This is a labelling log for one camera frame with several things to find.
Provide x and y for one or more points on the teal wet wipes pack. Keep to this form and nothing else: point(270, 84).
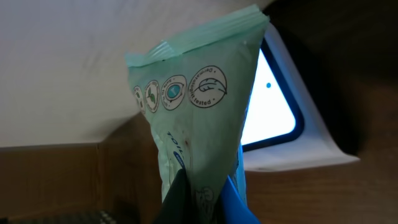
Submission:
point(194, 90)

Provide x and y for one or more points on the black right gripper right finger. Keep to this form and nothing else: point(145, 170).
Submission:
point(234, 209)

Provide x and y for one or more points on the white barcode scanner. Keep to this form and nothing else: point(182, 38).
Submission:
point(284, 130)

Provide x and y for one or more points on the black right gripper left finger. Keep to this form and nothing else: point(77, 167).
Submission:
point(177, 207)

